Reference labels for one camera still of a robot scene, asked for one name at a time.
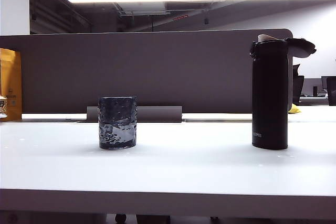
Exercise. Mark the small white printed container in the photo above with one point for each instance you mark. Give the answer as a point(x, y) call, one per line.
point(2, 107)

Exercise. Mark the small black background bottle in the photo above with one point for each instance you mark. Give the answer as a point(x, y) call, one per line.
point(315, 90)

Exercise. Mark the black thermos with flip lid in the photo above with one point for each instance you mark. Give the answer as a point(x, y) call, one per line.
point(270, 90)

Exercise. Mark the black office chair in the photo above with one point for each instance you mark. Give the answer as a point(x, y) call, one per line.
point(298, 87)

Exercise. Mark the yellow soft object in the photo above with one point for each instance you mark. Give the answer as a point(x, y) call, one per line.
point(294, 109)

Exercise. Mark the grey desk divider panel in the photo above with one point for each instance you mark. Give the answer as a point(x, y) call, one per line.
point(157, 69)

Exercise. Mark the black caster under table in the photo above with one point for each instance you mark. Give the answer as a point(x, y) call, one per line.
point(120, 218)

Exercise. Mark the dark textured glass cup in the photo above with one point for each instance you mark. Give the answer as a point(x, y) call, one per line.
point(117, 119)

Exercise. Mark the red ceiling sign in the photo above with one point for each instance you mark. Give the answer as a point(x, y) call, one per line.
point(181, 17)

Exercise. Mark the yellow paper bag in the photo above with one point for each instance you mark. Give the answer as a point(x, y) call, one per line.
point(13, 77)

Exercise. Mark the black computer monitor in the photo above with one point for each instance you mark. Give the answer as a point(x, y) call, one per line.
point(330, 86)

